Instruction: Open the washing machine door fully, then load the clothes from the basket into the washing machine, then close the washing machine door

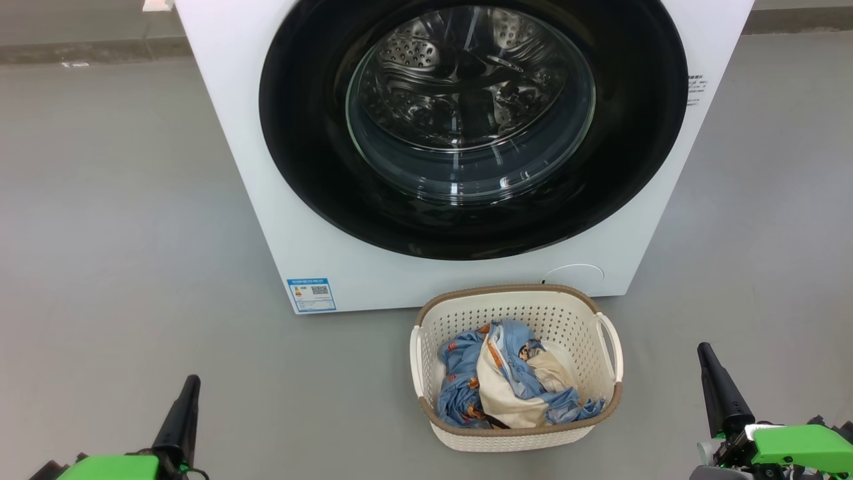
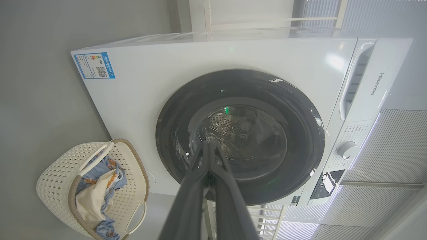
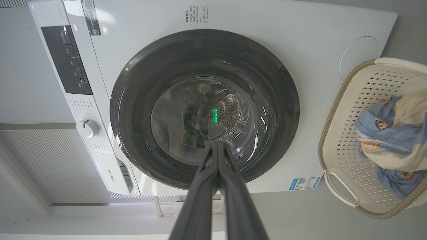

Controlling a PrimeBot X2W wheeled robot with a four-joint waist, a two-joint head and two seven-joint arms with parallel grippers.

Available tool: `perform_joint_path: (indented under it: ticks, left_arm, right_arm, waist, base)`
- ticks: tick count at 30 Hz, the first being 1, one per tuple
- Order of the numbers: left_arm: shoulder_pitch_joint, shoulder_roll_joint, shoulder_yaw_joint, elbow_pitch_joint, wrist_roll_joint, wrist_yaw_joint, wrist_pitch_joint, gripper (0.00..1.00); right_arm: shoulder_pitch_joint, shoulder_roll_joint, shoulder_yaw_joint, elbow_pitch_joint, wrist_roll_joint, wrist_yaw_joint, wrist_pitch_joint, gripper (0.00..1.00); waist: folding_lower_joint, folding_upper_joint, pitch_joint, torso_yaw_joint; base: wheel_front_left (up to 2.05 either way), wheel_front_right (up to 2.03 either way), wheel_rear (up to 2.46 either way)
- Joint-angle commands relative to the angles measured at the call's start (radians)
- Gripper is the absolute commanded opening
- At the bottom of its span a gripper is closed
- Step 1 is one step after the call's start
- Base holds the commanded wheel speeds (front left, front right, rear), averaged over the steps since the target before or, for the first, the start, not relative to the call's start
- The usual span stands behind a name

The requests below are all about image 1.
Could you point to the cream garment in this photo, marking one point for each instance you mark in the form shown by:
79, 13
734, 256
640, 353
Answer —
506, 393

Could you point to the stainless steel washing machine drum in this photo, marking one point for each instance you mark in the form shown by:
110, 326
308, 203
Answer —
426, 66

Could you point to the white front-load washing machine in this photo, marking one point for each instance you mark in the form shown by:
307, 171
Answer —
280, 233

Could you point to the black round glass washer door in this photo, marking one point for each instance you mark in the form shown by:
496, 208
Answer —
306, 133

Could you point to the round white filter cover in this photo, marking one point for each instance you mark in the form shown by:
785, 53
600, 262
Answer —
580, 274

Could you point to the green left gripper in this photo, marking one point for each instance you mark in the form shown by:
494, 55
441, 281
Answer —
110, 468

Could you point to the blue energy label sticker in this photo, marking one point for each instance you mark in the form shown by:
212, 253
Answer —
311, 295

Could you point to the blue patterned garment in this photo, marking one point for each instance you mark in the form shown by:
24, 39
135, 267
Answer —
460, 386

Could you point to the small printed text label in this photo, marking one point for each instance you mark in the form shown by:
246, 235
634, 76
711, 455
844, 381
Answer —
696, 90

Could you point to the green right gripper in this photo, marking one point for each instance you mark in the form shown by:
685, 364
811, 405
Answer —
800, 445

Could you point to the cream perforated laundry basket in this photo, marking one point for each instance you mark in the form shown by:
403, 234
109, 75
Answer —
520, 436

